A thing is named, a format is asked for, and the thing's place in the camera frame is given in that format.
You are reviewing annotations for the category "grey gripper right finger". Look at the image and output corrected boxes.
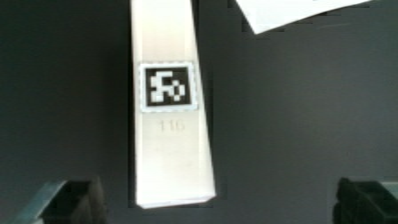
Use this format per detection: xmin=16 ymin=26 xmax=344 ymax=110
xmin=332 ymin=178 xmax=398 ymax=224

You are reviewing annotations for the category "white marker base sheet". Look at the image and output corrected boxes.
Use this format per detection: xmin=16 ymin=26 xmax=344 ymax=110
xmin=236 ymin=0 xmax=371 ymax=34

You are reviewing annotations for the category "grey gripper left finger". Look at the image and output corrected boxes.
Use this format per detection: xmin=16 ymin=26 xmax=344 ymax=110
xmin=39 ymin=181 xmax=106 ymax=224

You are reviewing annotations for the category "white desk leg far left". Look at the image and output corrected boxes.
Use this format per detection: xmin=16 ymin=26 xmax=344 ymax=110
xmin=131 ymin=0 xmax=215 ymax=209

